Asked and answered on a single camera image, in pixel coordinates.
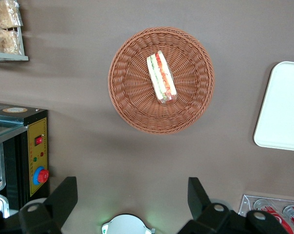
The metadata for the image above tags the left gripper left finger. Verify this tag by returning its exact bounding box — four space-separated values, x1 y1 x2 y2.
0 176 78 234

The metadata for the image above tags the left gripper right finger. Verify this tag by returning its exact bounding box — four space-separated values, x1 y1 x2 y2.
177 177 289 234

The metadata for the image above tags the sandwich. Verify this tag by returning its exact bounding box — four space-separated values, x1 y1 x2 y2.
146 50 178 106

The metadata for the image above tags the round brown wicker basket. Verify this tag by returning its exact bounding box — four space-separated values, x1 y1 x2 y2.
107 26 215 135

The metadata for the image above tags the cream rectangular tray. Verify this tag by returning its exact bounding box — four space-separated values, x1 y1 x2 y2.
253 60 294 153

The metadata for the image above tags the red knob blue base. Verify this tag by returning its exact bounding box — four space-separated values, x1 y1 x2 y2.
32 166 50 186

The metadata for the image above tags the clear acrylic bottle rack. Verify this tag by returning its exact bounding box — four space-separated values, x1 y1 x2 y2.
238 194 294 234

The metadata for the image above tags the grey snack rack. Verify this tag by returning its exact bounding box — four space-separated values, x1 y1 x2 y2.
0 0 29 61

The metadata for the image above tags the clear bag of crackers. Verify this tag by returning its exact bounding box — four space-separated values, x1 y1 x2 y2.
0 0 23 29
0 27 23 56

